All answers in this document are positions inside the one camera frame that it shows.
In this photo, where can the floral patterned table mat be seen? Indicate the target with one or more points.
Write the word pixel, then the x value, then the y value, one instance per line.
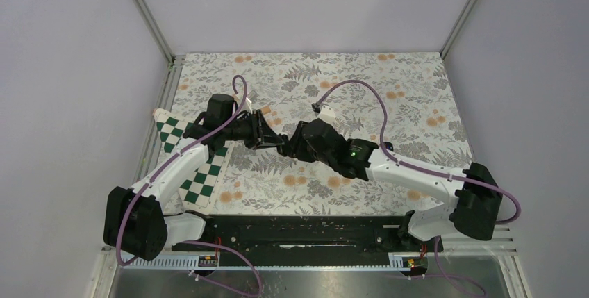
pixel 403 98

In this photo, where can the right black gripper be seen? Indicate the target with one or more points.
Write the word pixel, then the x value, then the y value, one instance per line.
pixel 296 145

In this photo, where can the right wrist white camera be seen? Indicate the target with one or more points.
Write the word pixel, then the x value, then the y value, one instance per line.
pixel 326 114

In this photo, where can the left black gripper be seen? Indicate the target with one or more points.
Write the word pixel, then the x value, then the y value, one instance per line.
pixel 260 132

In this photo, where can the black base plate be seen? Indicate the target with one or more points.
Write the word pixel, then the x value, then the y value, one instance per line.
pixel 313 241

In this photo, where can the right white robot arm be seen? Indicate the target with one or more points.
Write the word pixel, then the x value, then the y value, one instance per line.
pixel 469 200

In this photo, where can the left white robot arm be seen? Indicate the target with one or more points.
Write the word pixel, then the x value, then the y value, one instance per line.
pixel 135 222

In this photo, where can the green white checkered mat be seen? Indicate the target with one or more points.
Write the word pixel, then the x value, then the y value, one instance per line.
pixel 197 192

